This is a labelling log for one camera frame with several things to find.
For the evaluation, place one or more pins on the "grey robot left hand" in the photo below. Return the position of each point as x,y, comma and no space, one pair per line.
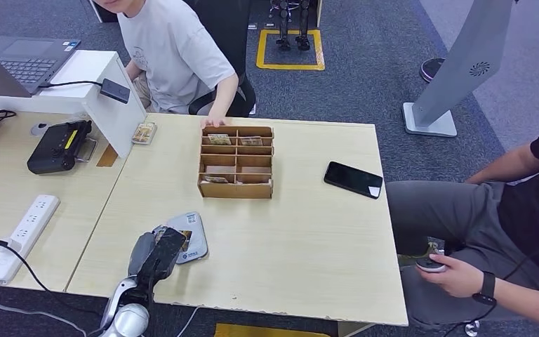
140,251

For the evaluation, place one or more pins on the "person's left hand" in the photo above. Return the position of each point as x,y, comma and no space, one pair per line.
214,122
458,279

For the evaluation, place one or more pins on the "white handheld clicker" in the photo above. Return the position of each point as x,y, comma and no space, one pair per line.
430,266

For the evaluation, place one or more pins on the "white grey card reader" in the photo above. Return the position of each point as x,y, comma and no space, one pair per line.
199,232

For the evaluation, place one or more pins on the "wooden card organizer box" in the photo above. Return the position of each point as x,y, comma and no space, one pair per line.
234,190

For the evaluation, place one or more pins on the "person's right forearm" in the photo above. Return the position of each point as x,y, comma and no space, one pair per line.
502,165

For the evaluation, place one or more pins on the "person's left forearm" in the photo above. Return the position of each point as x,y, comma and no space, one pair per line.
530,304
225,100

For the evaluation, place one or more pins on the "hotel-print key card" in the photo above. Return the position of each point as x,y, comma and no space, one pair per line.
219,139

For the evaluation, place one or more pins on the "person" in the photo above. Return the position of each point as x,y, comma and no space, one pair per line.
172,51
460,218

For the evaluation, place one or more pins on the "black wristwatch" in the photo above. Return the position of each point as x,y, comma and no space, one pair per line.
485,288

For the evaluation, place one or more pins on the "black office chair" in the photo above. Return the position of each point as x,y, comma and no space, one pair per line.
225,28

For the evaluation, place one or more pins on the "small white floor marker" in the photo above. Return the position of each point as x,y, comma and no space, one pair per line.
252,26

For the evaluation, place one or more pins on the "white desk riser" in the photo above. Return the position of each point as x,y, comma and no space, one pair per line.
111,116

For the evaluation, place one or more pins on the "black adapter hub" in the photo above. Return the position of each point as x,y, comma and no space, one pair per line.
116,90

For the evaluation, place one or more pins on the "white power strip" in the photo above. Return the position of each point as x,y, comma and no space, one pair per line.
23,237

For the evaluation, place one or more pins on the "black humanoid robot legs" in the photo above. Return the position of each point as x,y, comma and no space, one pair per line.
282,18

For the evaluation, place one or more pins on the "black handheld controller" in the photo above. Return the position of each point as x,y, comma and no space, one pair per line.
55,149

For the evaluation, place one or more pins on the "black smartphone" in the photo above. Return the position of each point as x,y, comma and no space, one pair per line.
353,179

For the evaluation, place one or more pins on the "black cabinet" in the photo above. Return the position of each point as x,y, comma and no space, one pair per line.
109,16

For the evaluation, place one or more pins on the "small grey round puck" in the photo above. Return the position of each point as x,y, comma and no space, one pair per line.
40,129

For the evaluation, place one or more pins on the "grey laptop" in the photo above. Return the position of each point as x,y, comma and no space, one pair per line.
27,65

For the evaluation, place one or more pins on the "round black floor base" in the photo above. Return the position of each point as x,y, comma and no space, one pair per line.
430,69

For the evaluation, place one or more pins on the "grey kiosk stand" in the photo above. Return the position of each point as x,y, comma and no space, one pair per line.
465,60

